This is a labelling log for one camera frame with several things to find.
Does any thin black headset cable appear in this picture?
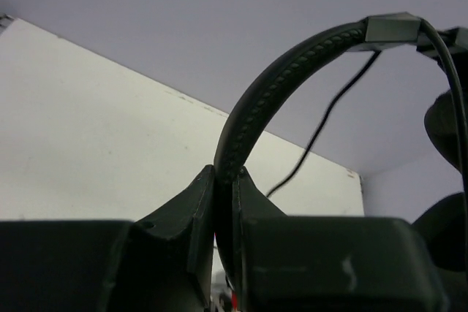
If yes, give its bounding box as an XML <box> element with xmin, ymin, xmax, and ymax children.
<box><xmin>265</xmin><ymin>19</ymin><xmax>468</xmax><ymax>199</ymax></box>

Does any black headset with microphone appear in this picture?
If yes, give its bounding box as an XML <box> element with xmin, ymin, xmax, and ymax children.
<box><xmin>213</xmin><ymin>12</ymin><xmax>468</xmax><ymax>280</ymax></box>

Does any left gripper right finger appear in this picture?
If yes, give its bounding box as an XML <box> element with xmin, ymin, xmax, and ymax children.
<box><xmin>233</xmin><ymin>169</ymin><xmax>450</xmax><ymax>311</ymax></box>

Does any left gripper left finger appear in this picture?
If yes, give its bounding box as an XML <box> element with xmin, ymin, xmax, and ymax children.
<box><xmin>1</xmin><ymin>166</ymin><xmax>214</xmax><ymax>311</ymax></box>

